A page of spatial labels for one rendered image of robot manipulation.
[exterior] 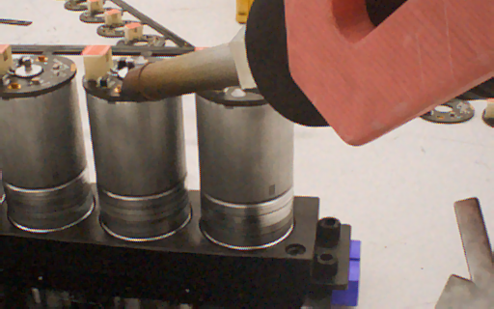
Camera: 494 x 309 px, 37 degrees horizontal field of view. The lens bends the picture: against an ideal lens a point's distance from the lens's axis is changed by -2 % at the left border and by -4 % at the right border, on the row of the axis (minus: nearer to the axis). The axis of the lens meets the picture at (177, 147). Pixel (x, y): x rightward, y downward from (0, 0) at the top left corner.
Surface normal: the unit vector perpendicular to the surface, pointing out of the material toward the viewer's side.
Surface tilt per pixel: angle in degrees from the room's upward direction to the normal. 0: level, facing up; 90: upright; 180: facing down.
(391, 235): 0
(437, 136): 0
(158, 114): 90
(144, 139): 90
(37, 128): 90
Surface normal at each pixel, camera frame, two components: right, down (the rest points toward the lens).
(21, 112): -0.09, 0.48
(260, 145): 0.26, 0.44
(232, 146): -0.34, 0.47
